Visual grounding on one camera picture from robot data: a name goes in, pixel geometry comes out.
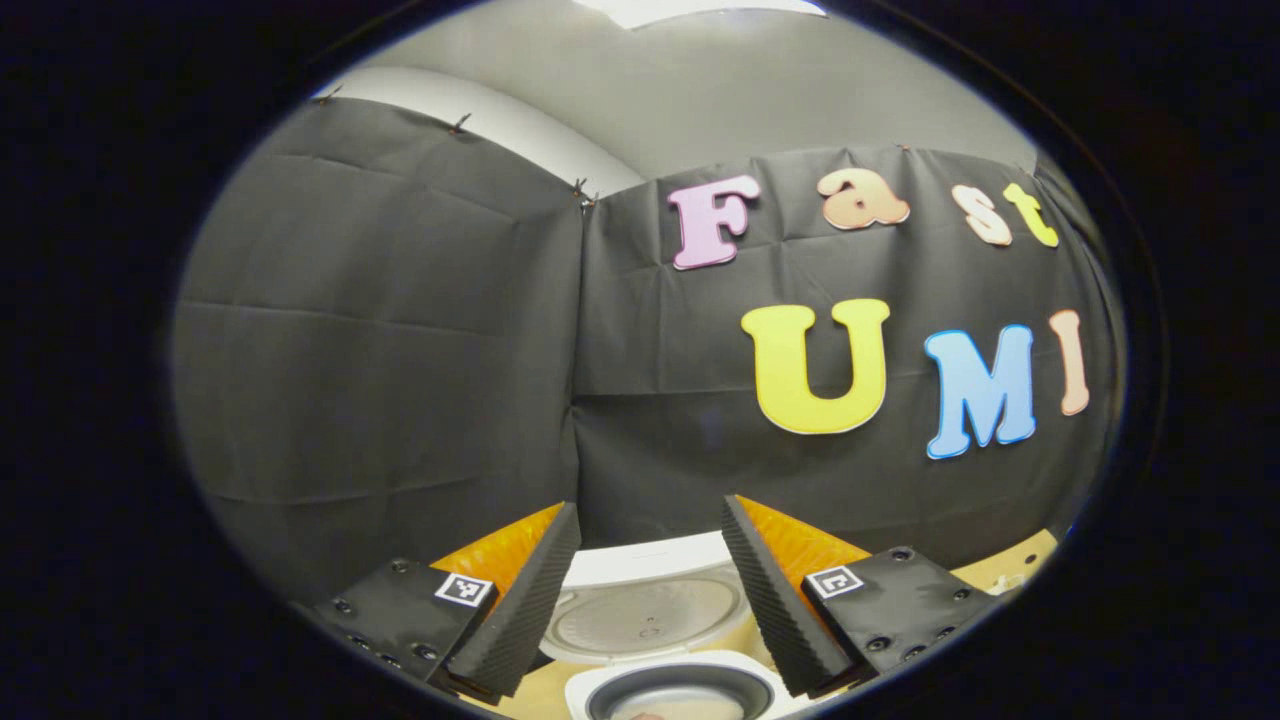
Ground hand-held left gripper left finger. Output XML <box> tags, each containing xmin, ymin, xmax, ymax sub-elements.
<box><xmin>310</xmin><ymin>500</ymin><xmax>583</xmax><ymax>701</ymax></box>

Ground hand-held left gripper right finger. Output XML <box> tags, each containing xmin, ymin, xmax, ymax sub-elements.
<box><xmin>720</xmin><ymin>494</ymin><xmax>1001</xmax><ymax>699</ymax></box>

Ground white rice cooker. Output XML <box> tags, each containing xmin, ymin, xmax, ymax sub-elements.
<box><xmin>540</xmin><ymin>530</ymin><xmax>801</xmax><ymax>720</ymax></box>

